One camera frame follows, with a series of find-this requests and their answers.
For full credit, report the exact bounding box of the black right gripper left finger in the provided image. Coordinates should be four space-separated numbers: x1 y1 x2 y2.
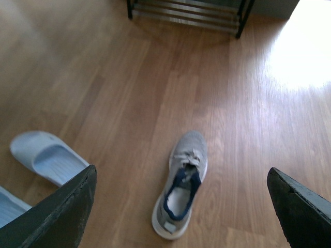
1 165 97 247

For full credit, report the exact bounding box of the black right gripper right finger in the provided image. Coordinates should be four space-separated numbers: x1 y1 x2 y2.
267 167 330 247

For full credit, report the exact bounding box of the grey knit sneaker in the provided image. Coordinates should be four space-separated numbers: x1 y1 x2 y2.
152 130 208 240

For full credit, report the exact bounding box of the black metal shoe rack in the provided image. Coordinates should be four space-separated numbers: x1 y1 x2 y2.
126 1 254 39

